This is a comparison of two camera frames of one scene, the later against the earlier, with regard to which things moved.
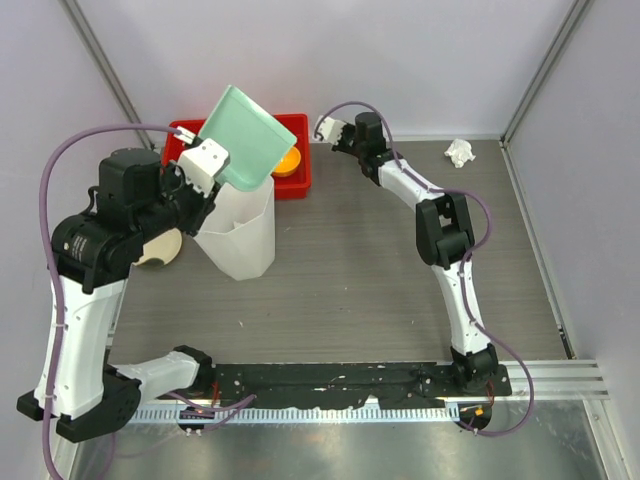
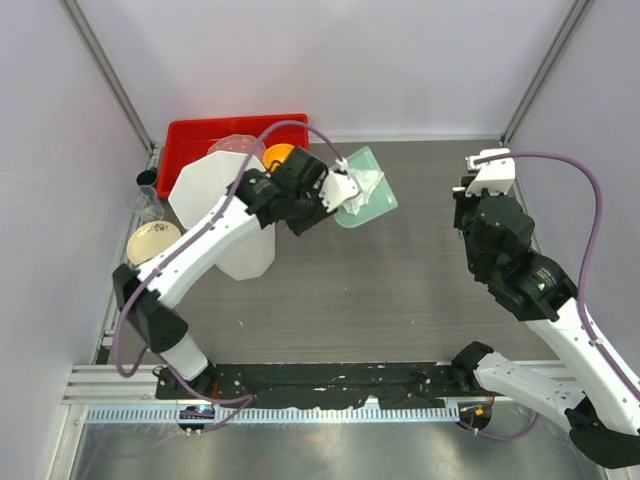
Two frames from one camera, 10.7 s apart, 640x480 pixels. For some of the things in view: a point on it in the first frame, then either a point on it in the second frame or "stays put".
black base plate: (338, 385) stays put
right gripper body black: (348, 144) → (463, 203)
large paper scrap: (459, 151) → (366, 179)
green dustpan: (256, 144) → (381, 201)
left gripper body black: (186, 204) → (309, 209)
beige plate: (166, 248) stays put
